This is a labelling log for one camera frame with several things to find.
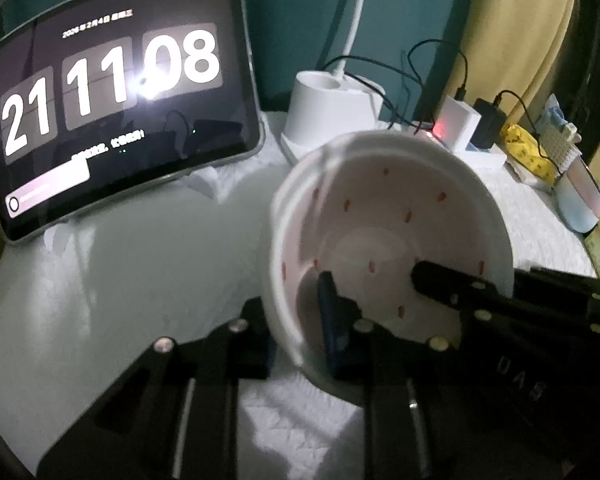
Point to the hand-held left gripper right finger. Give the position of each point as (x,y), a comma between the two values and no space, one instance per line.
(332,330)

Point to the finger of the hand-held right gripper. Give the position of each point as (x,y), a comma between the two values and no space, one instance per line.
(445,280)
(560,282)

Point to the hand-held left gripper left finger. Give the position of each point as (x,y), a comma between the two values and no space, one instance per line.
(255,355)

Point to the pink speckled white bowl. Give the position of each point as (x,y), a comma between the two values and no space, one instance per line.
(380,230)

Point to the light blue bowl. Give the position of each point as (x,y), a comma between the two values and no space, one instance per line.
(572,210)

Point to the white power strip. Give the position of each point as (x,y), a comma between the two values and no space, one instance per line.
(485,157)

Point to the white snack container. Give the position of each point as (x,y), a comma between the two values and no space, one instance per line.
(562,152)

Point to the white textured tablecloth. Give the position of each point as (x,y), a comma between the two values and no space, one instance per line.
(155,270)

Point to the yellow packet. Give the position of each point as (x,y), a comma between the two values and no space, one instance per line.
(525,155)

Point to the white charger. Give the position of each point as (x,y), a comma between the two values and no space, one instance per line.
(460,120)

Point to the white desk lamp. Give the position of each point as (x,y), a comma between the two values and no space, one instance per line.
(325,110)

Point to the wide yellow curtain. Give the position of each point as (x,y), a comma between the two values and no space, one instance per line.
(520,35)

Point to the tablet with clock display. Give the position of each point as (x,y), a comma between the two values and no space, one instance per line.
(105,135)

